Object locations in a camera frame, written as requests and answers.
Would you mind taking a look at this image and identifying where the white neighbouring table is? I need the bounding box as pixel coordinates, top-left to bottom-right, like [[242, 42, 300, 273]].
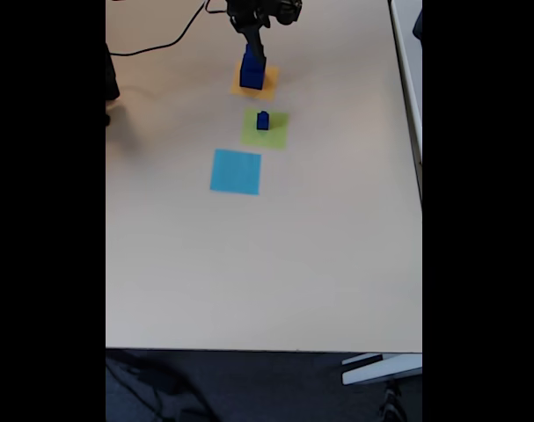
[[388, 0, 423, 206]]

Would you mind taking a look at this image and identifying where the green paper square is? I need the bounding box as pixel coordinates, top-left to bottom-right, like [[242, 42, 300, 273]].
[[239, 106, 290, 151]]

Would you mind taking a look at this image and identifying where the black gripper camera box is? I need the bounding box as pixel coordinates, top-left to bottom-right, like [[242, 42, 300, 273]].
[[270, 0, 304, 26]]

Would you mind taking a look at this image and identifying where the black floor cable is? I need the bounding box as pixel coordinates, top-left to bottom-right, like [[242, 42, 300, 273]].
[[106, 354, 217, 422]]

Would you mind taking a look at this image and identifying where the medium blue cube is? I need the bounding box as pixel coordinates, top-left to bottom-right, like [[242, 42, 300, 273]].
[[243, 43, 267, 65]]

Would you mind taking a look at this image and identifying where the large blue cube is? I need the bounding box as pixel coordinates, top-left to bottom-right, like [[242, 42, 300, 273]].
[[238, 57, 267, 91]]

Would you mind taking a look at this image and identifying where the light blue paper square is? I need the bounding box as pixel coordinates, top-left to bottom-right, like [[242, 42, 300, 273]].
[[209, 148, 263, 197]]

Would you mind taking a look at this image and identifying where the white table foot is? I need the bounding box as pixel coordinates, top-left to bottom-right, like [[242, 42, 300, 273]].
[[340, 352, 423, 387]]

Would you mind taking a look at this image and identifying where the orange paper square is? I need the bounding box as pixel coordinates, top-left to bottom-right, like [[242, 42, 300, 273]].
[[229, 60, 280, 102]]

